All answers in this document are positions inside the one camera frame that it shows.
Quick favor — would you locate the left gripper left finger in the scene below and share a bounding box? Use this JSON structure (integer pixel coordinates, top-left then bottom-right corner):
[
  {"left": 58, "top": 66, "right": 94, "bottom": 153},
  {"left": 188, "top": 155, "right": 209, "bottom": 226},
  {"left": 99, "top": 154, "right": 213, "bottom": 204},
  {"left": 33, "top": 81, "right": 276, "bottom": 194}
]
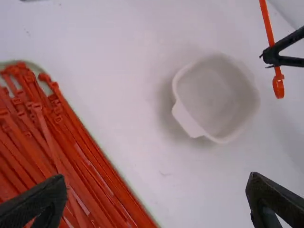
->
[{"left": 0, "top": 174, "right": 69, "bottom": 228}]

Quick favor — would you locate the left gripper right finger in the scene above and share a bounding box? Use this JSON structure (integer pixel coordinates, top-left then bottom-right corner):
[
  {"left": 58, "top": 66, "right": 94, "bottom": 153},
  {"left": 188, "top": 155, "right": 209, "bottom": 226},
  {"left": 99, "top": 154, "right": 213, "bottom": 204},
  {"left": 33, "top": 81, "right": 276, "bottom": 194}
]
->
[{"left": 245, "top": 171, "right": 304, "bottom": 228}]

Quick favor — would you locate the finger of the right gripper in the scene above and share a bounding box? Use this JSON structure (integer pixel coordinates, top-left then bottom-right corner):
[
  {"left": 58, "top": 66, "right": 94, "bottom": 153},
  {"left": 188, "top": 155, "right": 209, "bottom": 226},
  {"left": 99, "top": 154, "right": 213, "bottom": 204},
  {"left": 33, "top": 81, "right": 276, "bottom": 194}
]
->
[
  {"left": 259, "top": 55, "right": 304, "bottom": 69},
  {"left": 261, "top": 24, "right": 304, "bottom": 59}
]

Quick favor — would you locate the orange cable tie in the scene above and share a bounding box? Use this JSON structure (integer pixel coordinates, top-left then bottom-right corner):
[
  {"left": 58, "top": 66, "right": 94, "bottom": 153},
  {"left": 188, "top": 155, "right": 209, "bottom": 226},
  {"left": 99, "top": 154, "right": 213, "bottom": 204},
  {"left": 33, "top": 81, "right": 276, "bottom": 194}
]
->
[{"left": 258, "top": 0, "right": 285, "bottom": 99}]

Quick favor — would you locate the white dish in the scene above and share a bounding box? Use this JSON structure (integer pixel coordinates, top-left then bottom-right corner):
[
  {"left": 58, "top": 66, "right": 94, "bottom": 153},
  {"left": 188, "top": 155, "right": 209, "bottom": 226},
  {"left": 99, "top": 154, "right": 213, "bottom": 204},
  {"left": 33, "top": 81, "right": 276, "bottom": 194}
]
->
[{"left": 171, "top": 53, "right": 261, "bottom": 145}]

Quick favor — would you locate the pale tray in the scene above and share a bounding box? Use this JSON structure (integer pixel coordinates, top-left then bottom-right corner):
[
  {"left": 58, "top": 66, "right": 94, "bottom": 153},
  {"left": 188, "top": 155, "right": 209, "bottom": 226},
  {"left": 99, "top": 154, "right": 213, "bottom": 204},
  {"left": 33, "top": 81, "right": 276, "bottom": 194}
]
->
[{"left": 0, "top": 59, "right": 163, "bottom": 228}]

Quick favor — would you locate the row of orange cable ties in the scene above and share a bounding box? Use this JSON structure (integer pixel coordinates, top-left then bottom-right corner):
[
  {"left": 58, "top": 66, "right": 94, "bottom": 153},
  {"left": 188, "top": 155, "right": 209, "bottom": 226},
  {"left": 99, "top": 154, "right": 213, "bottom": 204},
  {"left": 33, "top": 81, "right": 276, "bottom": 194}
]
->
[{"left": 0, "top": 62, "right": 158, "bottom": 228}]

